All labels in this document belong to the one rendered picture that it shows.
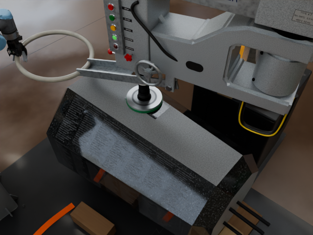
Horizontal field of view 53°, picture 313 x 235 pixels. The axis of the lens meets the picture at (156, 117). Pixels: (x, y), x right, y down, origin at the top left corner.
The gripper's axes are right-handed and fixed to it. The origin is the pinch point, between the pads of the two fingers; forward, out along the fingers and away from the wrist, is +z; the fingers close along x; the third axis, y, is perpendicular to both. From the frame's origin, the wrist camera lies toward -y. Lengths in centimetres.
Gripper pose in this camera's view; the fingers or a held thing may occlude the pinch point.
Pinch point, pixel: (22, 59)
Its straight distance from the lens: 226.7
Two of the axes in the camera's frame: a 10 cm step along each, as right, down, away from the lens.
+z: -0.5, 6.2, 7.9
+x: 10.0, 0.1, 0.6
